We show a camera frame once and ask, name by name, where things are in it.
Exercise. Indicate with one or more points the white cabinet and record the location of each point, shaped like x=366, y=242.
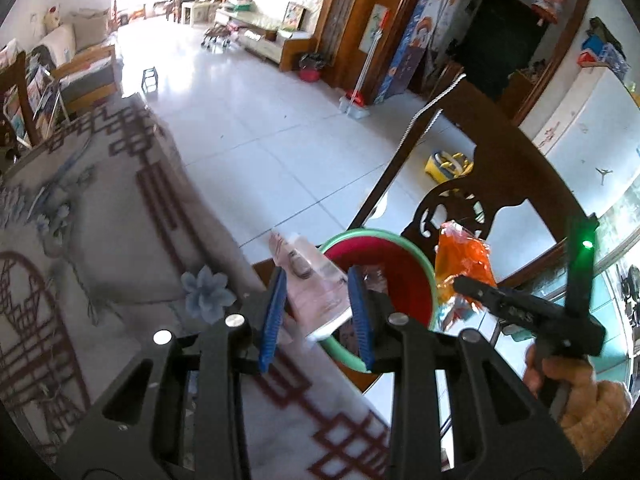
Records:
x=595, y=125

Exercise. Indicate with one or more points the person's right hand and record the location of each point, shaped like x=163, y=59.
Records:
x=575, y=372

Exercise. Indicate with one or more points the white metal rack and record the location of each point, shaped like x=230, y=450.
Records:
x=45, y=100

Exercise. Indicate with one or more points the framed geometric picture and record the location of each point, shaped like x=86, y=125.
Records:
x=293, y=16

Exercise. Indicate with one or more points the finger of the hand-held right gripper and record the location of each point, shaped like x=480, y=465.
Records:
x=480, y=294

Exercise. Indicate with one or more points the carved dark wooden chair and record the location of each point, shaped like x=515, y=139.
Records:
x=500, y=160

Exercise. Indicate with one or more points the wooden television cabinet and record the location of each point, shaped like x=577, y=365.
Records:
x=270, y=45

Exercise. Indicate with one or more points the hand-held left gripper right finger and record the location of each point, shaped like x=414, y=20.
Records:
x=359, y=315

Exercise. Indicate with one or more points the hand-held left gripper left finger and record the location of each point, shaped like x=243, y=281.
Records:
x=272, y=315

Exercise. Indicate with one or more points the framed flower picture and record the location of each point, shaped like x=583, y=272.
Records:
x=380, y=27

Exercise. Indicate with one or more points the white mop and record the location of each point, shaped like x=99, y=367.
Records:
x=355, y=102

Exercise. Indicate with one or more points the plush toy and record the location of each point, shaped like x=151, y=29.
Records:
x=52, y=19

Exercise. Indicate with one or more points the red flower pot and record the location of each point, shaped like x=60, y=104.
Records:
x=311, y=70

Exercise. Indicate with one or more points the blue printed curtain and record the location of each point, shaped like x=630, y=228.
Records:
x=425, y=35

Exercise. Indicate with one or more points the orange snack wrapper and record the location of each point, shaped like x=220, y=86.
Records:
x=460, y=255

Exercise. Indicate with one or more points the rolling stool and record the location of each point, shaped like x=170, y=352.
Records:
x=217, y=37

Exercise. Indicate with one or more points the blue box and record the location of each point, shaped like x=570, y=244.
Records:
x=607, y=57

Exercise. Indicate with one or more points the wooden chair with floral cushion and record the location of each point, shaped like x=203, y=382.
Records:
x=15, y=110

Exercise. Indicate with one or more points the wooden sofa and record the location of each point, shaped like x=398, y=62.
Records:
x=85, y=70

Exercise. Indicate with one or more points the small black stool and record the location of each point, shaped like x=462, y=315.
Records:
x=150, y=79

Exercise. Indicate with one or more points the red basin with green rim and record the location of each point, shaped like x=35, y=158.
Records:
x=405, y=270

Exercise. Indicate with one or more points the coffee table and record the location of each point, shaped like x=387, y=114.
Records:
x=197, y=12

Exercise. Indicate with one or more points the yellow plastic toy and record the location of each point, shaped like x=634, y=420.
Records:
x=447, y=167

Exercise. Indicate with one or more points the pink strawberry snack box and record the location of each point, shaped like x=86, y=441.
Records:
x=315, y=285

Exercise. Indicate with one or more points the dark door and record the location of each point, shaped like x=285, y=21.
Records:
x=505, y=40

